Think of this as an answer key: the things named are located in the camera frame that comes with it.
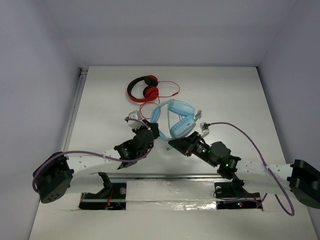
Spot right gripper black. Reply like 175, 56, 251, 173
169, 130, 218, 168

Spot green headphone cable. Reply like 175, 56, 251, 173
165, 99, 202, 151

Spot light blue headphones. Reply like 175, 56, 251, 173
150, 99, 202, 142

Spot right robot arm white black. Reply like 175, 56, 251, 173
168, 131, 320, 209

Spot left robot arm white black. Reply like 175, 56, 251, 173
32, 120, 160, 204

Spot red black headphones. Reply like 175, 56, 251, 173
126, 75, 159, 103

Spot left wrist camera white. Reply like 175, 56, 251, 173
124, 110, 143, 130

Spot aluminium rail front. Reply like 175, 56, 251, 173
82, 171, 226, 181

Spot aluminium rail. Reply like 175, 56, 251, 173
60, 67, 89, 152
82, 171, 226, 181

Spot aluminium rail left side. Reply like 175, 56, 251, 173
60, 67, 89, 152

